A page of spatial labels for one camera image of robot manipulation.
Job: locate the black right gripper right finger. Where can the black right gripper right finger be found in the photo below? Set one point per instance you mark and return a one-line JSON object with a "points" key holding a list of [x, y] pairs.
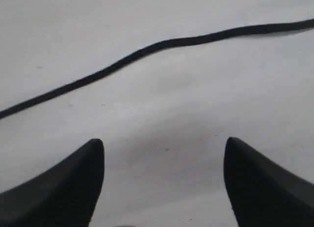
{"points": [[262, 193]]}

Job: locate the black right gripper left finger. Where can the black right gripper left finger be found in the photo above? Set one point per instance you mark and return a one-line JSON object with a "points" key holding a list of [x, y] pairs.
{"points": [[63, 196]]}

